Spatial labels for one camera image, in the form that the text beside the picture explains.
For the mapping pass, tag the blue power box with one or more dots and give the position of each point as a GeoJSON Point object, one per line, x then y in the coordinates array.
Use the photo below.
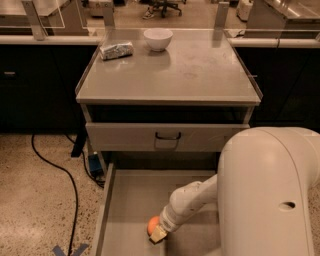
{"type": "Point", "coordinates": [95, 167]}

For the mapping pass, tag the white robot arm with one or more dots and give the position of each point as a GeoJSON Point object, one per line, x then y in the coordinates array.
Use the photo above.
{"type": "Point", "coordinates": [261, 191]}

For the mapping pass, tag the white ceramic bowl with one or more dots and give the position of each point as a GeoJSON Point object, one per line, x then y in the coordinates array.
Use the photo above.
{"type": "Point", "coordinates": [158, 39]}

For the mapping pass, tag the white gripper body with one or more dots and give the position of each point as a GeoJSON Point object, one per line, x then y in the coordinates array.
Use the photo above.
{"type": "Point", "coordinates": [169, 221]}

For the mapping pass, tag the white sneaker shoe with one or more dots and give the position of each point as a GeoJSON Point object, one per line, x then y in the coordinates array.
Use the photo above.
{"type": "Point", "coordinates": [148, 15]}

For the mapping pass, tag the blue tape floor mark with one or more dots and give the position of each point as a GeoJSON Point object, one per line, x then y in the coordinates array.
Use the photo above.
{"type": "Point", "coordinates": [57, 250]}

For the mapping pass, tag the grey metal drawer cabinet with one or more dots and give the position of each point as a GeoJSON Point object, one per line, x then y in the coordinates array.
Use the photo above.
{"type": "Point", "coordinates": [197, 79]}

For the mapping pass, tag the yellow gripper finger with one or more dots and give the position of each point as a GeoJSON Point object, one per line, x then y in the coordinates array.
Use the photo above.
{"type": "Point", "coordinates": [157, 233]}

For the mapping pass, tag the open middle drawer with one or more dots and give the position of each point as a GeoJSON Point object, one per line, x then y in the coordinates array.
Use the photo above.
{"type": "Point", "coordinates": [132, 197]}

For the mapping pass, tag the black office chair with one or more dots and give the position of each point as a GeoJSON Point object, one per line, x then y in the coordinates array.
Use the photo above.
{"type": "Point", "coordinates": [165, 5]}

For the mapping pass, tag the orange fruit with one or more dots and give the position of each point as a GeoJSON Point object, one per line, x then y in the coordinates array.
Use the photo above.
{"type": "Point", "coordinates": [152, 223]}

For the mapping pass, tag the closed top drawer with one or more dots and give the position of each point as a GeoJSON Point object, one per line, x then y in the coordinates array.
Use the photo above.
{"type": "Point", "coordinates": [141, 136]}

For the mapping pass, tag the silver foil snack bag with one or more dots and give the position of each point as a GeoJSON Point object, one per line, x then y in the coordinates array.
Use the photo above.
{"type": "Point", "coordinates": [115, 51]}

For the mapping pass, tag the black drawer handle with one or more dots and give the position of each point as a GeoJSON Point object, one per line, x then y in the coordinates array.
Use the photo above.
{"type": "Point", "coordinates": [177, 137]}

